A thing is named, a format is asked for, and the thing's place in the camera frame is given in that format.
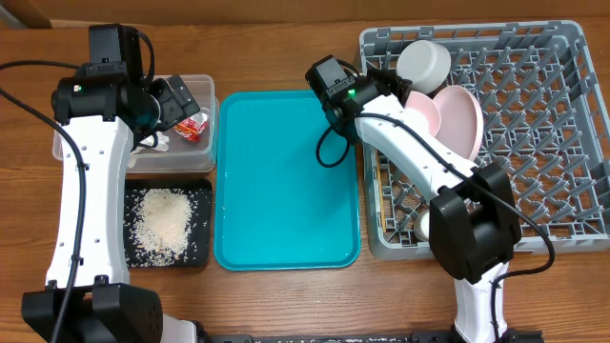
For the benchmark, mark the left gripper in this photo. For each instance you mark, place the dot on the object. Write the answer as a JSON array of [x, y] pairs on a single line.
[[175, 110]]

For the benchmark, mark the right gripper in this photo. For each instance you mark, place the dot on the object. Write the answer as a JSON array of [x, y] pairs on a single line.
[[402, 86]]

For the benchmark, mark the red snack wrapper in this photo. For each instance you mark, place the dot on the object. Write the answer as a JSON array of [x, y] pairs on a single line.
[[193, 127]]

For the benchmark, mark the white tissue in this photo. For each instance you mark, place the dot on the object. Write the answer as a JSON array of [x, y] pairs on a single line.
[[156, 142]]

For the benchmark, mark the grey bowl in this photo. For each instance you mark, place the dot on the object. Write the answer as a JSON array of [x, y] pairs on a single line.
[[425, 64]]

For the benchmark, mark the large pink plate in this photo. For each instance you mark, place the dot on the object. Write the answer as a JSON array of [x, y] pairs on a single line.
[[461, 127]]

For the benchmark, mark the pile of rice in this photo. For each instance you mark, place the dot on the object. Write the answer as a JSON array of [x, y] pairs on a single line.
[[162, 224]]

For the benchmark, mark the white cup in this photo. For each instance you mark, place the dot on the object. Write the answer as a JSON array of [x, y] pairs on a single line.
[[422, 226]]

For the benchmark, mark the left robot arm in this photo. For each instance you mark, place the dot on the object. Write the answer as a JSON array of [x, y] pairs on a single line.
[[88, 296]]

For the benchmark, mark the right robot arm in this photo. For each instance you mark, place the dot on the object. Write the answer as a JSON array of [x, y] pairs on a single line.
[[473, 221]]

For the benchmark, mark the grey dishwasher rack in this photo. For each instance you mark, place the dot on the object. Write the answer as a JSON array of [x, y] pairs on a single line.
[[545, 121]]

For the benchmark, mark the clear plastic bin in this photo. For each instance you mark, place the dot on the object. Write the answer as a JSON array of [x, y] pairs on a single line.
[[174, 153]]

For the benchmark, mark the teal serving tray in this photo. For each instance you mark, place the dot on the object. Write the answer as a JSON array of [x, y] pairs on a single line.
[[285, 197]]

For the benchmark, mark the black tray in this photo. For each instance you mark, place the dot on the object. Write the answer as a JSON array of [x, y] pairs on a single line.
[[167, 224]]

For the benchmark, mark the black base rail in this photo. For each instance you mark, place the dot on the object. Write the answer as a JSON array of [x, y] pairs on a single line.
[[415, 337]]

